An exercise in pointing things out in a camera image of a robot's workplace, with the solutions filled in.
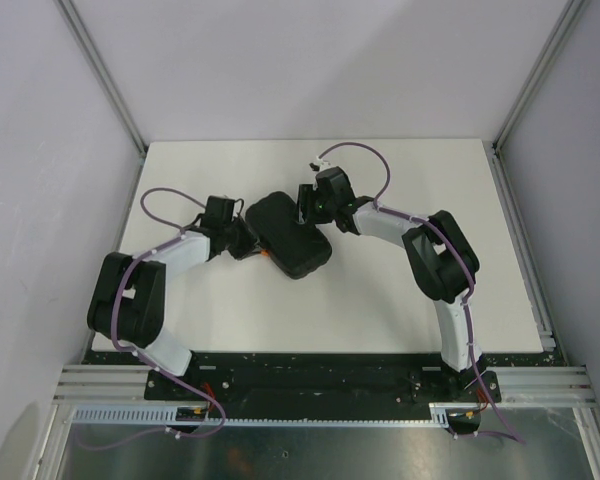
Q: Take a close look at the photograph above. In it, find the right aluminium frame post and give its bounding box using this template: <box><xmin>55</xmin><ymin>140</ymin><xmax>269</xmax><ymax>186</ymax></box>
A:
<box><xmin>492</xmin><ymin>0</ymin><xmax>590</xmax><ymax>152</ymax></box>

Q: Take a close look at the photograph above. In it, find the grey slotted cable duct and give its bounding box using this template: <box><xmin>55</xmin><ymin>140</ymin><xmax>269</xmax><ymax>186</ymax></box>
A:
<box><xmin>73</xmin><ymin>404</ymin><xmax>448</xmax><ymax>428</ymax></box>

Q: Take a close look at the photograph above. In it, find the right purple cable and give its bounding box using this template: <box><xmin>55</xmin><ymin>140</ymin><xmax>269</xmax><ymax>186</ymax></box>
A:
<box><xmin>318</xmin><ymin>142</ymin><xmax>526</xmax><ymax>445</ymax></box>

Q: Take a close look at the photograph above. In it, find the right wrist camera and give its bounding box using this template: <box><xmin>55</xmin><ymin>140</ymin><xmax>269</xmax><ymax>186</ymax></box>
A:
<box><xmin>309</xmin><ymin>157</ymin><xmax>332</xmax><ymax>174</ymax></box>

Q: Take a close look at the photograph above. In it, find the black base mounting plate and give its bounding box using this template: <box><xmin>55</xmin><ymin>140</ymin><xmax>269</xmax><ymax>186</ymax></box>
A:
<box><xmin>82</xmin><ymin>349</ymin><xmax>556</xmax><ymax>421</ymax></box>

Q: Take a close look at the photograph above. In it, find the black plastic tool case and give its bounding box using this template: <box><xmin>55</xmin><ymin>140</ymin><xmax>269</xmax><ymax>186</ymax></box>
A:
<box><xmin>245</xmin><ymin>191</ymin><xmax>332</xmax><ymax>280</ymax></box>

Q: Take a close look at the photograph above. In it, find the left aluminium frame post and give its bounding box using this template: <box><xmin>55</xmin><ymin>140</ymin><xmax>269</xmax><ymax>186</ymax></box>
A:
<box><xmin>54</xmin><ymin>0</ymin><xmax>148</xmax><ymax>158</ymax></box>

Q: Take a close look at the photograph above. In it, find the aluminium frame post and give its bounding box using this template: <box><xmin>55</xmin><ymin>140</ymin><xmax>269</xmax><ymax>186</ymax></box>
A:
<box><xmin>54</xmin><ymin>0</ymin><xmax>148</xmax><ymax>158</ymax></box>
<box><xmin>492</xmin><ymin>0</ymin><xmax>590</xmax><ymax>152</ymax></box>

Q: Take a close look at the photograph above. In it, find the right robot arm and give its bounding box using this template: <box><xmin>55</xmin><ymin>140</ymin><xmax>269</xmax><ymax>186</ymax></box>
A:
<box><xmin>297</xmin><ymin>163</ymin><xmax>481</xmax><ymax>401</ymax></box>

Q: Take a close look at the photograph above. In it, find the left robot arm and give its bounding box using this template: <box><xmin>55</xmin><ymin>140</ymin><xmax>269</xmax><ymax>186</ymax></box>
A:
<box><xmin>87</xmin><ymin>196</ymin><xmax>256</xmax><ymax>400</ymax></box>

